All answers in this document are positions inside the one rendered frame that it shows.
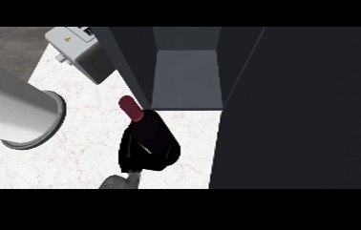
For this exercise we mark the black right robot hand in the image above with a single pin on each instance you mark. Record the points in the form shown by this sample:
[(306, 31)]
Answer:
[(127, 159)]

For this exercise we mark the dark wine bottle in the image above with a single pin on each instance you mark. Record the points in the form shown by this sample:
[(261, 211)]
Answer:
[(130, 108)]

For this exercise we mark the dark grey open cabinet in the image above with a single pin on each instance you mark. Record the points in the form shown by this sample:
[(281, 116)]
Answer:
[(187, 78)]

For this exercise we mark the dark grey cabinet door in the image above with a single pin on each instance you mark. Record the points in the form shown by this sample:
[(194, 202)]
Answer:
[(292, 113)]

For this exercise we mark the pale grey cylinder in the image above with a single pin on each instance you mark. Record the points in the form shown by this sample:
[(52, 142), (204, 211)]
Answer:
[(24, 113)]

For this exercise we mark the pale grey boxy appliance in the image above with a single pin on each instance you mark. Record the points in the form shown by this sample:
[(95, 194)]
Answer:
[(88, 58)]

